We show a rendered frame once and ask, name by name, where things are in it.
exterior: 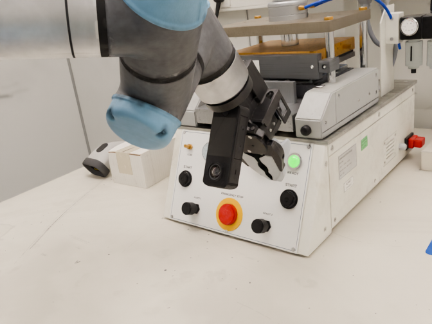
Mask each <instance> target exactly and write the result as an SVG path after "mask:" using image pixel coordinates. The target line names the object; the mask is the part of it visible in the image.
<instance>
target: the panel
mask: <svg viewBox="0 0 432 324"><path fill-rule="evenodd" d="M209 138H210V132H203V131H197V130H185V129H183V130H182V135H181V143H180V148H179V156H178V161H177V169H176V174H175V183H174V191H173V196H172V204H171V209H170V216H169V219H172V220H175V221H179V222H183V223H187V224H191V225H194V226H198V227H200V228H205V229H207V230H212V231H216V232H219V233H223V234H226V235H230V236H233V237H237V238H240V239H244V240H248V241H252V242H256V243H259V244H263V245H265V246H270V247H272V248H276V249H281V250H284V251H288V252H291V253H295V254H298V247H299V242H300V234H301V229H302V221H303V213H304V209H305V200H306V196H307V188H308V183H309V175H310V170H311V162H312V154H313V149H314V144H313V143H303V142H297V141H291V149H290V151H289V155H288V158H287V162H286V164H285V165H286V171H285V177H284V179H283V180H282V181H281V182H280V181H272V180H268V179H267V178H266V177H264V176H262V175H260V174H259V173H257V172H255V171H254V170H253V169H252V168H251V167H250V166H247V165H245V164H244V163H243V162H242V164H241V169H240V177H239V181H238V187H237V188H236V189H233V190H227V189H222V188H215V187H210V186H206V185H205V184H204V183H203V175H204V168H205V162H206V161H205V160H204V158H203V155H202V149H203V147H204V145H205V144H206V143H207V142H209ZM292 155H297V156H298V157H299V160H300V162H299V165H298V166H297V167H295V168H293V167H291V166H289V164H288V159H289V157H290V156H292ZM181 172H188V173H189V175H190V182H189V183H188V184H187V185H185V186H183V185H181V184H180V183H179V180H178V178H179V174H180V173H181ZM284 191H291V192H292V193H293V194H294V195H295V198H296V201H295V203H294V205H293V206H291V207H288V208H287V207H284V206H282V204H281V202H280V196H281V194H282V193H283V192H284ZM185 202H193V203H195V204H198V205H199V208H200V210H199V212H198V213H197V214H193V215H185V214H183V212H182V210H181V207H182V205H183V203H185ZM223 204H232V205H234V207H236V209H237V214H238V215H237V219H236V221H235V223H234V224H232V225H224V224H223V223H222V222H221V221H220V220H219V209H220V207H221V206H222V205H223ZM255 219H264V220H266V221H269V222H270V224H271V229H270V230H269V231H268V232H265V233H254V232H253V230H252V229H251V223H252V222H253V221H254V220H255Z"/></svg>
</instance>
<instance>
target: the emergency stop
mask: <svg viewBox="0 0 432 324"><path fill-rule="evenodd" d="M237 215H238V214H237V209H236V207H234V205H232V204H223V205H222V206H221V207H220V209H219V220H220V221H221V222H222V223H223V224H224V225H232V224H234V223H235V221H236V219H237Z"/></svg>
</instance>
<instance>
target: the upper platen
mask: <svg viewBox="0 0 432 324"><path fill-rule="evenodd" d="M353 49H355V38H354V37H334V53H335V57H339V63H340V62H342V61H345V60H347V59H349V58H352V57H354V56H355V52H354V51H353ZM237 52H238V54H239V55H264V54H293V53H321V59H325V58H326V55H325V38H315V39H299V36H298V34H289V35H281V40H269V41H266V42H263V43H260V44H256V45H253V46H249V47H246V48H242V49H239V50H237Z"/></svg>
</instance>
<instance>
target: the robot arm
mask: <svg viewBox="0 0 432 324"><path fill-rule="evenodd" d="M96 57H119V62H120V86H119V88H118V90H117V92H116V94H113V95H112V97H111V99H112V101H111V104H110V106H109V108H108V110H107V112H106V120H107V124H108V126H109V127H110V128H111V130H112V131H113V132H114V133H115V134H116V135H117V136H118V137H120V138H121V139H122V140H124V141H126V142H127V143H130V144H131V145H134V146H137V147H139V148H142V149H147V150H159V149H163V148H165V147H166V146H167V145H168V144H169V143H170V142H171V140H172V138H173V137H174V134H175V133H176V130H177V128H179V127H180V126H181V120H182V118H183V116H184V114H185V112H186V109H187V107H188V105H189V103H190V100H191V99H192V96H193V95H194V92H195V93H196V95H197V96H198V97H199V99H200V100H201V101H202V102H204V103H205V105H206V106H207V108H209V110H211V111H213V118H212V123H211V131H210V138H209V143H208V150H207V155H206V162H205V168H204V175H203V180H202V181H203V183H204V184H205V185H206V186H210V187H215V188H222V189H227V190H233V189H236V188H237V187H238V185H239V177H240V169H241V164H242V162H243V163H244V164H245V165H247V166H248V167H251V168H252V169H253V170H254V171H255V172H257V173H259V174H260V175H262V176H264V177H266V178H267V179H268V180H272V181H280V182H281V181H282V180H283V179H284V177H285V171H286V165H285V164H286V162H287V158H288V155H289V151H290V149H291V142H290V140H289V139H287V138H286V139H285V140H283V141H282V142H281V143H279V141H278V140H277V139H276V138H273V137H274V135H275V133H277V131H278V129H279V127H280V125H281V121H283V123H284V124H286V122H287V120H288V118H289V116H290V114H291V110H290V108H289V107H288V105H287V103H286V101H285V100H284V98H283V96H282V94H281V92H280V90H279V89H270V88H268V87H267V85H266V83H265V82H264V79H263V78H262V76H261V74H260V73H259V71H258V69H257V67H256V66H255V64H254V62H253V61H252V60H244V61H243V60H242V59H241V57H240V55H239V53H238V52H237V50H236V49H235V47H234V45H233V44H232V42H231V41H230V39H229V37H228V35H227V34H226V32H225V31H224V28H223V27H222V25H221V23H220V22H219V20H218V18H217V17H216V15H215V13H214V12H213V10H212V8H211V6H210V2H209V1H208V0H0V60H17V59H70V58H96ZM271 93H274V94H273V96H272V98H271V99H269V98H267V96H268V95H270V94H271ZM280 99H281V101H282V103H283V104H284V106H285V108H286V110H285V112H284V114H283V115H282V114H281V112H282V110H281V108H280V107H277V105H278V103H279V101H280Z"/></svg>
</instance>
